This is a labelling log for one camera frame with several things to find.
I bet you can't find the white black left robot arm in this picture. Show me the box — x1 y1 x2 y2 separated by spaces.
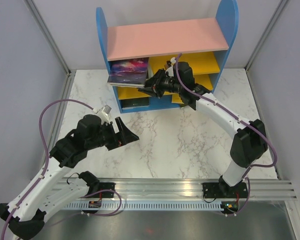
0 114 139 240

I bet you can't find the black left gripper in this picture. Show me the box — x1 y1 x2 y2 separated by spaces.
86 116 139 151

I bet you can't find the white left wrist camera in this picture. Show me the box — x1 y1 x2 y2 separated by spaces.
92 104 112 125

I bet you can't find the yellow Little Prince book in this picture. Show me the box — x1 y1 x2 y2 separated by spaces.
171 93 184 104

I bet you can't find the teal ocean cover book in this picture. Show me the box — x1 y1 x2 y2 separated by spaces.
120 97 150 110

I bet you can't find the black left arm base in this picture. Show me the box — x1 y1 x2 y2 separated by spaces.
79 171 115 200

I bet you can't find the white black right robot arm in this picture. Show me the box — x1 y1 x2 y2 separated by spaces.
138 61 268 197

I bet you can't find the purple Robinson Crusoe book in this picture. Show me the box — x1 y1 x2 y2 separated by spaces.
107 57 149 88

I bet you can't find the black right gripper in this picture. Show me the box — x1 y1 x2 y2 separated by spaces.
137 68 183 98

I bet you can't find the blue pink yellow shelf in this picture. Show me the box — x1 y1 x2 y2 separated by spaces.
95 0 240 115

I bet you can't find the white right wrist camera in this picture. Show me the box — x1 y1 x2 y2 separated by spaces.
164 57 176 77

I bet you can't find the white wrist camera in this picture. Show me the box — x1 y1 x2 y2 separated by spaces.
164 57 176 77
92 104 112 125

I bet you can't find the light blue slotted cable duct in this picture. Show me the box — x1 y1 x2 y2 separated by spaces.
64 200 235 211

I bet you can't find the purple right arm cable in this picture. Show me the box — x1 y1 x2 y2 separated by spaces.
174 53 278 216

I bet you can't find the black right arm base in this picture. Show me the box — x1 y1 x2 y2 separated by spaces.
201 177 249 200

